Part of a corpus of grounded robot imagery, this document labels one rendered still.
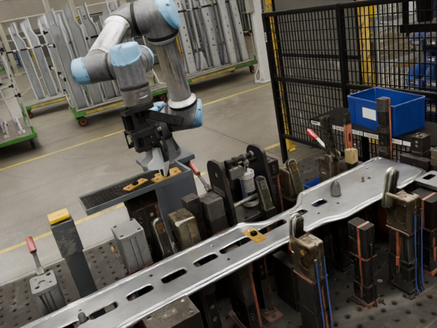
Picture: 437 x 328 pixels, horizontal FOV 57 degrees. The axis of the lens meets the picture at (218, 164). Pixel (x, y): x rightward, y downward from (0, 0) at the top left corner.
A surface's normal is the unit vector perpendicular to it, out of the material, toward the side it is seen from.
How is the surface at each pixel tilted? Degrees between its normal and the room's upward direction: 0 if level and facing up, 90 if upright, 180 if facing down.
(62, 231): 90
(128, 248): 90
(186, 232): 90
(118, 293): 0
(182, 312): 0
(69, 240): 90
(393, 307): 0
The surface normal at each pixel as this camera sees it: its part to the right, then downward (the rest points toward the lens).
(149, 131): 0.56, 0.21
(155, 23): 0.01, 0.64
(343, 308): -0.19, -0.91
